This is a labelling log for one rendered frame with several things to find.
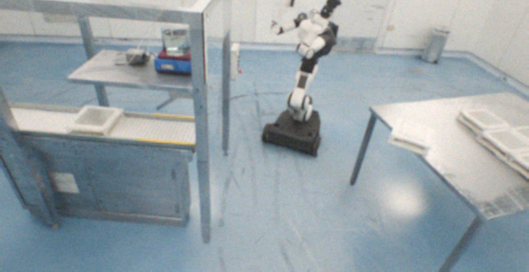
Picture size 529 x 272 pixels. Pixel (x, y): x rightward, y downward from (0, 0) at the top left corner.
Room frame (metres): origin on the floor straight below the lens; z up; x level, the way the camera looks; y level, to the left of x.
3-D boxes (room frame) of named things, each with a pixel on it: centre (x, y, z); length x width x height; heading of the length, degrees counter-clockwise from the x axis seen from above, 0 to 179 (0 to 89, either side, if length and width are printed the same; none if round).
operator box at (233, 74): (2.40, 0.29, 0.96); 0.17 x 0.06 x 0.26; 1
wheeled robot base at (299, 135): (2.78, -0.36, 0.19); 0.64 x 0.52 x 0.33; 162
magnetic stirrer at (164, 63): (1.58, 0.50, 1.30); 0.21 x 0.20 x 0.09; 1
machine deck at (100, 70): (1.53, 0.68, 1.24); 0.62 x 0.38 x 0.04; 91
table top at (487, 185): (1.84, -1.69, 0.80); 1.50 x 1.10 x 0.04; 110
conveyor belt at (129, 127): (1.53, 1.06, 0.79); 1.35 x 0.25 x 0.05; 91
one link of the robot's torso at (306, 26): (2.84, -0.41, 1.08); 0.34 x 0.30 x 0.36; 26
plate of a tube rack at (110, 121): (1.53, 1.04, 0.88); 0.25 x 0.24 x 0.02; 0
